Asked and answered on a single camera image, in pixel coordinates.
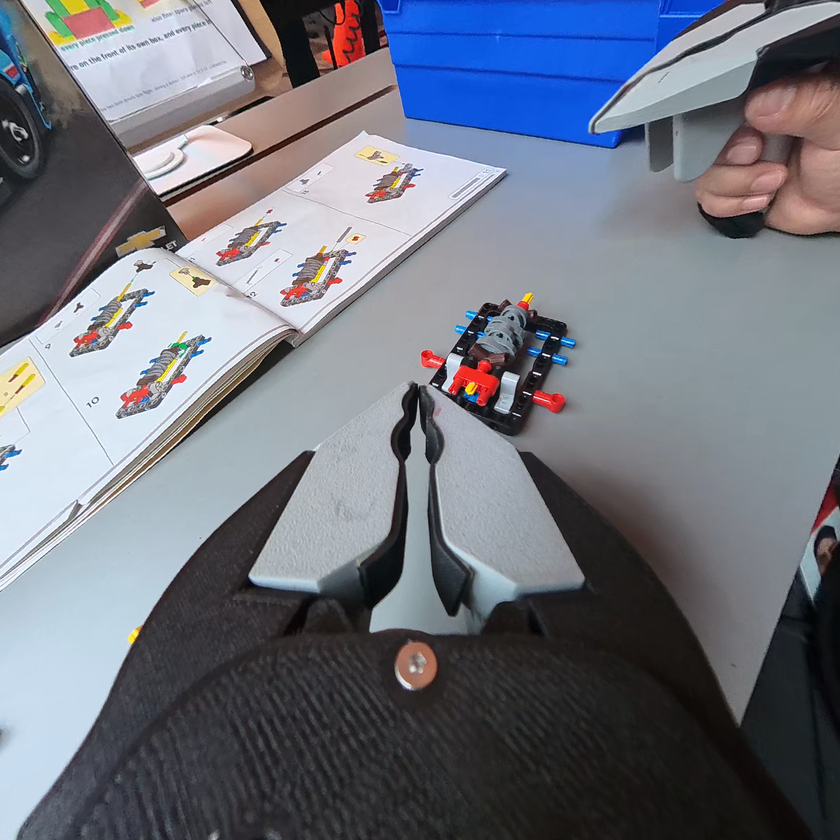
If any red and white printed card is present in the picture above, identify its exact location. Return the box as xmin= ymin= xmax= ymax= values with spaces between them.
xmin=798 ymin=500 xmax=840 ymax=602

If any white flat stand base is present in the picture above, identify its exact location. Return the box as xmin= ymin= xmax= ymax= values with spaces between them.
xmin=133 ymin=125 xmax=255 ymax=199

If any orange striped cone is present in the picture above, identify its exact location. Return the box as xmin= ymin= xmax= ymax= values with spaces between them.
xmin=320 ymin=0 xmax=366 ymax=71

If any blue plastic bin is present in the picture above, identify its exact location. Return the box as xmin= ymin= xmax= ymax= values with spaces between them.
xmin=376 ymin=0 xmax=728 ymax=151

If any open lego instruction booklet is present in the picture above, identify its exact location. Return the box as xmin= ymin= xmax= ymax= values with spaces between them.
xmin=0 ymin=130 xmax=509 ymax=593

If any person's right hand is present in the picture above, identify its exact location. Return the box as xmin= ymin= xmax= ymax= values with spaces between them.
xmin=696 ymin=66 xmax=840 ymax=235

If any black lego set box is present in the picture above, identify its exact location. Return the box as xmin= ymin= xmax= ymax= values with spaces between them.
xmin=0 ymin=0 xmax=189 ymax=349

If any printed instruction sign sheet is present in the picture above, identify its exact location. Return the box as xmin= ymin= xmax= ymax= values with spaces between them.
xmin=18 ymin=0 xmax=271 ymax=127

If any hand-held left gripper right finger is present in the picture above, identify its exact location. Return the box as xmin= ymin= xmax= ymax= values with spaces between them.
xmin=420 ymin=385 xmax=586 ymax=623

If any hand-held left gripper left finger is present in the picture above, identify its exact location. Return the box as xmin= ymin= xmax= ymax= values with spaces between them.
xmin=248 ymin=382 xmax=421 ymax=610

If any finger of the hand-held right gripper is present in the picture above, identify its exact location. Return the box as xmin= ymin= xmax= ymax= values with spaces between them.
xmin=589 ymin=20 xmax=772 ymax=183
xmin=638 ymin=0 xmax=774 ymax=72

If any black lego chassis assembly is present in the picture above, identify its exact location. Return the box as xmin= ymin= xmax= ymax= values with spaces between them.
xmin=420 ymin=291 xmax=580 ymax=437

